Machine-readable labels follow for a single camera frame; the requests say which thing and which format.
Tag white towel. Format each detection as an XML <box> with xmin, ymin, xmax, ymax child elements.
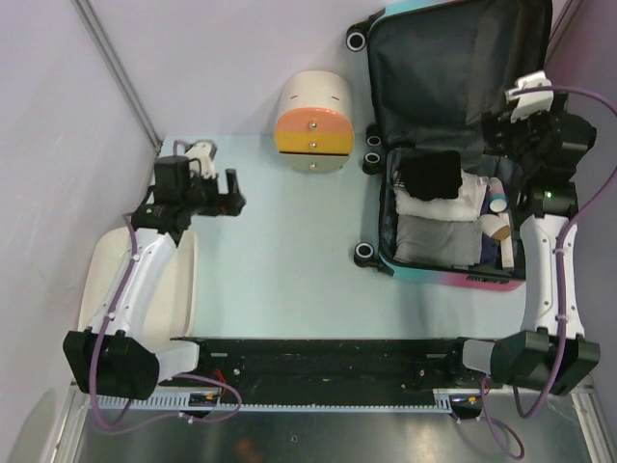
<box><xmin>393</xmin><ymin>171</ymin><xmax>488</xmax><ymax>222</ymax></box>

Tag pink and teal kids suitcase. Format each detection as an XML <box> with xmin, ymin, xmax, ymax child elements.
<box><xmin>345</xmin><ymin>1</ymin><xmax>552</xmax><ymax>292</ymax></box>

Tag black garment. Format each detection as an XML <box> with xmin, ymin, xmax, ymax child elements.
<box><xmin>398</xmin><ymin>150</ymin><xmax>463</xmax><ymax>202</ymax></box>

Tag white rectangular tray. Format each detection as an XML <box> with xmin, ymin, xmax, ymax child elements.
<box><xmin>78</xmin><ymin>228</ymin><xmax>199</xmax><ymax>350</ymax></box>

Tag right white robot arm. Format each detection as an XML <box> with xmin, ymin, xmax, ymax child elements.
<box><xmin>444</xmin><ymin>110</ymin><xmax>601</xmax><ymax>395</ymax></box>

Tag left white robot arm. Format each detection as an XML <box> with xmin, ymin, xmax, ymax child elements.
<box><xmin>63</xmin><ymin>155</ymin><xmax>246</xmax><ymax>400</ymax></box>

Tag white tube pink band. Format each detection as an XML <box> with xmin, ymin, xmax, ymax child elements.
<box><xmin>487</xmin><ymin>177</ymin><xmax>508</xmax><ymax>213</ymax></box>

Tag cream round drawer cabinet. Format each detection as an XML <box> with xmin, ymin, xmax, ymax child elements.
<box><xmin>274</xmin><ymin>70</ymin><xmax>355</xmax><ymax>174</ymax></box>

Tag navy folded garment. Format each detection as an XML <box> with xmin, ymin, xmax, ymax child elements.
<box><xmin>479</xmin><ymin>233</ymin><xmax>500</xmax><ymax>266</ymax></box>

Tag cream rectangular bottle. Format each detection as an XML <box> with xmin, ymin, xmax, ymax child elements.
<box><xmin>499</xmin><ymin>236</ymin><xmax>515</xmax><ymax>271</ymax></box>

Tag grey folded garment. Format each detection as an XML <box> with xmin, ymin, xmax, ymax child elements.
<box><xmin>394</xmin><ymin>215</ymin><xmax>482</xmax><ymax>267</ymax></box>

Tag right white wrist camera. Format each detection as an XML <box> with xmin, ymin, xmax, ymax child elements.
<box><xmin>505</xmin><ymin>70</ymin><xmax>554</xmax><ymax>123</ymax></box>

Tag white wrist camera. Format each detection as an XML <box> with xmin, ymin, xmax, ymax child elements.
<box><xmin>505</xmin><ymin>70</ymin><xmax>554</xmax><ymax>123</ymax></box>
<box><xmin>184</xmin><ymin>140</ymin><xmax>217</xmax><ymax>179</ymax></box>

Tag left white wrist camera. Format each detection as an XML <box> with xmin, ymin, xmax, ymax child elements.
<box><xmin>184</xmin><ymin>140</ymin><xmax>217</xmax><ymax>179</ymax></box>

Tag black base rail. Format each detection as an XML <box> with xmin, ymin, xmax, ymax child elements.
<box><xmin>163</xmin><ymin>337</ymin><xmax>507</xmax><ymax>407</ymax></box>

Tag grey slotted cable duct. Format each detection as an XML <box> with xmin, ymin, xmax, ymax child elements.
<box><xmin>91</xmin><ymin>388</ymin><xmax>488</xmax><ymax>415</ymax></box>

